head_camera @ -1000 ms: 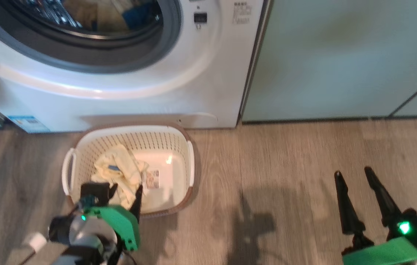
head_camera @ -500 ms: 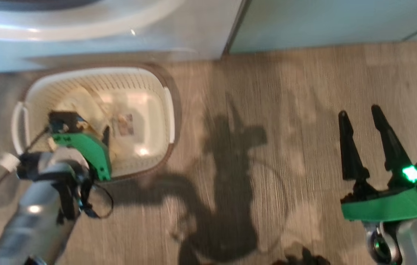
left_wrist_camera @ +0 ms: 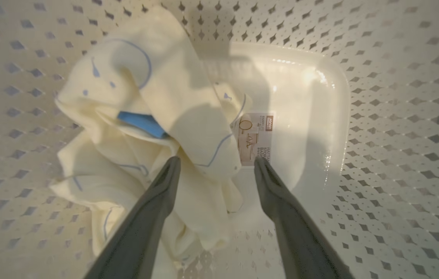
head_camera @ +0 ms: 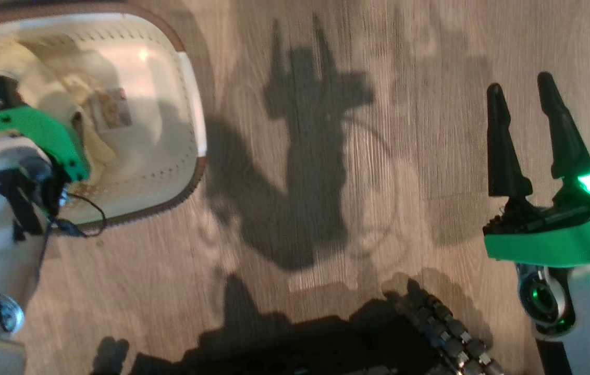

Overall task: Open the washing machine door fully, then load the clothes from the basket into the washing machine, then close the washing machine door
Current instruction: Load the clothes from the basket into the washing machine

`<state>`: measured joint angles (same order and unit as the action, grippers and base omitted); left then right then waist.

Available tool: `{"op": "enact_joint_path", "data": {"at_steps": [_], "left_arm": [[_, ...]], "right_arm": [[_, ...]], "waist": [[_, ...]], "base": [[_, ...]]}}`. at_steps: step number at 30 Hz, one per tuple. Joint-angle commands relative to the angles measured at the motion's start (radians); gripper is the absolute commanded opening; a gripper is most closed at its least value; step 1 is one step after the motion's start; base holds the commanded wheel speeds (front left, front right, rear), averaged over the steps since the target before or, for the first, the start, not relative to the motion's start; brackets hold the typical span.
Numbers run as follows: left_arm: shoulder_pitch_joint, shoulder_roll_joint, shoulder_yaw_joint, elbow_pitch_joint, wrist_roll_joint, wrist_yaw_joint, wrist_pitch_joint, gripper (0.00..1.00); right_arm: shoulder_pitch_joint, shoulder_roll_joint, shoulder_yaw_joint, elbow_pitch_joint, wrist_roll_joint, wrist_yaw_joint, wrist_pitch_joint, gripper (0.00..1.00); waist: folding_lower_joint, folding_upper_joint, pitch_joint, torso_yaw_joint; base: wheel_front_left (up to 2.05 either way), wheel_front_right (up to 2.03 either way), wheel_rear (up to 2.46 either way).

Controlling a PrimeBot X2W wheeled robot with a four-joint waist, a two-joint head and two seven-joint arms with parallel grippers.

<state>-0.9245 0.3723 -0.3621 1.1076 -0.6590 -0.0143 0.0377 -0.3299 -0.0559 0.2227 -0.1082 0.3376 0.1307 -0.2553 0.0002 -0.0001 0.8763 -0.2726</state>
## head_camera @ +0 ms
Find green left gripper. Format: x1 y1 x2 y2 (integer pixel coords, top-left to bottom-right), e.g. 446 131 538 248
0 106 91 183

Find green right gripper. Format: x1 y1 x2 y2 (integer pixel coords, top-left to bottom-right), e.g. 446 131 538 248
483 71 590 269

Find cream yellow garment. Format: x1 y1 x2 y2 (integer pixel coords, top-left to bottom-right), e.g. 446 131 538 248
29 89 121 180

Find basket product label sticker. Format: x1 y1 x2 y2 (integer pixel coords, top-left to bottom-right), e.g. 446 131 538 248
89 87 133 130

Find white perforated laundry basket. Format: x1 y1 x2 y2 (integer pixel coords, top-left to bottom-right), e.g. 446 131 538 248
0 3 208 231

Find looped black gripper cable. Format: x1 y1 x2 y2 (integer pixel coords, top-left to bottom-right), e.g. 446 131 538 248
50 192 108 239

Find black segmented cable chain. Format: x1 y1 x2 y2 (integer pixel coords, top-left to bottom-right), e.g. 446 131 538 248
404 291 505 375

